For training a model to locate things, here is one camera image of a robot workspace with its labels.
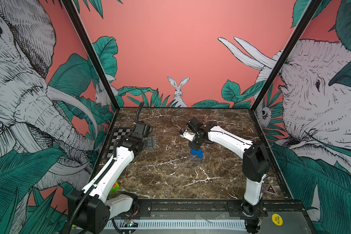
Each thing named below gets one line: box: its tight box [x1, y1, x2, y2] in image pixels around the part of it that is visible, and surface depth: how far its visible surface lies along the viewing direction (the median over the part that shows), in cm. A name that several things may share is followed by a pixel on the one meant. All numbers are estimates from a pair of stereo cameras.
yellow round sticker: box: [271, 213, 284, 227], surface depth 73 cm
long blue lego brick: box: [190, 148, 204, 159], surface depth 92 cm
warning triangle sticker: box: [264, 184, 278, 195], surface depth 82 cm
